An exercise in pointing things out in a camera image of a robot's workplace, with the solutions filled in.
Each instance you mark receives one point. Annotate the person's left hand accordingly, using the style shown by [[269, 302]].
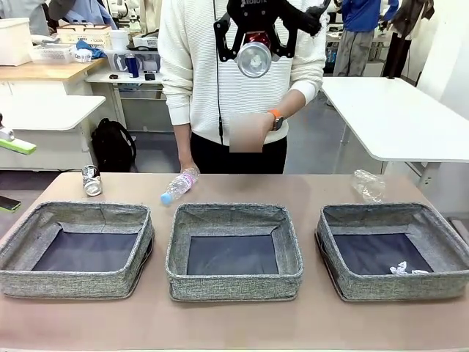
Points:
[[249, 132]]

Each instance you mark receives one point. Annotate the white metal shelf desk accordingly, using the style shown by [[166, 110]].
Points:
[[143, 106]]

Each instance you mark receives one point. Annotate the person in blue jacket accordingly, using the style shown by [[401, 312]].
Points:
[[361, 14]]

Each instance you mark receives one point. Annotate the crushed red soda can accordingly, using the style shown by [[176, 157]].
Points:
[[254, 60]]

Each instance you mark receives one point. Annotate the wooden top table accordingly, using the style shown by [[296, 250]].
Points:
[[44, 71]]

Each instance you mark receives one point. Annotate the person's left forearm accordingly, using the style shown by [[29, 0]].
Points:
[[293, 102]]

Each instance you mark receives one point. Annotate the blue cloth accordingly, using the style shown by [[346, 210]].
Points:
[[89, 49]]

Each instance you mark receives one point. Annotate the person's right hand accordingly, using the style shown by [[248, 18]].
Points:
[[187, 168]]

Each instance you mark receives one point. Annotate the white knit sweater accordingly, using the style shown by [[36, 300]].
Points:
[[190, 73]]

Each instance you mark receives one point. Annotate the grey fabric basket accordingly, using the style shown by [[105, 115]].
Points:
[[234, 286], [395, 287], [73, 284]]

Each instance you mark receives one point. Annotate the plastic bottle with blue cap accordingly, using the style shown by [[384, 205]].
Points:
[[179, 185]]

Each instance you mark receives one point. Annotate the clear plastic basket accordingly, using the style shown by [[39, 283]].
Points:
[[51, 54]]

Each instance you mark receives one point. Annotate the crushed clear plastic bottle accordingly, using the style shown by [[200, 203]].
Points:
[[366, 185]]

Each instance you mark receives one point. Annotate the person's right forearm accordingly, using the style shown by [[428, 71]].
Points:
[[183, 143]]

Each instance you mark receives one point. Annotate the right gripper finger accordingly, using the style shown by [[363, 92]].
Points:
[[221, 40], [291, 44]]

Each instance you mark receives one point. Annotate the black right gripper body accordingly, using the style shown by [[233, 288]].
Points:
[[256, 14]]

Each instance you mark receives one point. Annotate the crushed silver black can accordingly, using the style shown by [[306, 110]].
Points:
[[91, 183]]

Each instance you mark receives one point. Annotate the black trousers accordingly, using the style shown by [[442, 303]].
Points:
[[212, 157]]

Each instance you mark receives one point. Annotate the white storage box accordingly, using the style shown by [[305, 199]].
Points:
[[14, 40]]

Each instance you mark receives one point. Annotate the light wooden crate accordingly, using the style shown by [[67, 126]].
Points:
[[84, 34]]

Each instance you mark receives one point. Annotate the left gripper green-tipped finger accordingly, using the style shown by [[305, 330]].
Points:
[[9, 204], [18, 146]]

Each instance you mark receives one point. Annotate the blue drinking bottle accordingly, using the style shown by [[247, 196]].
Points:
[[132, 66]]

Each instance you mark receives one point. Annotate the large white table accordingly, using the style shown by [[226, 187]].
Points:
[[395, 117]]

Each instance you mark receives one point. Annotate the black backpack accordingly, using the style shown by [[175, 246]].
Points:
[[113, 146]]

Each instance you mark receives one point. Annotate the person in blue shirt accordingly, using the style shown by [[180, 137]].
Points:
[[88, 12]]

